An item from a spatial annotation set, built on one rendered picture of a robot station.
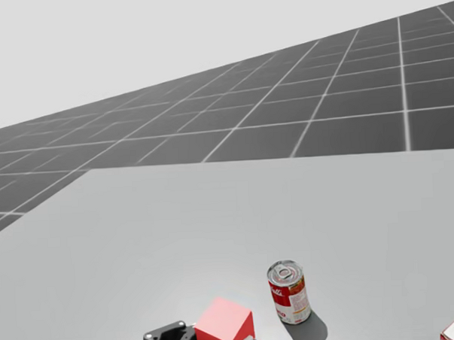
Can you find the pink cube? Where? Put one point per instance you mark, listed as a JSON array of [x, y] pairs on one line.
[[224, 322]]

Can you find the red and white can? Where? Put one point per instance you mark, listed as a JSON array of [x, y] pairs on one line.
[[290, 293]]

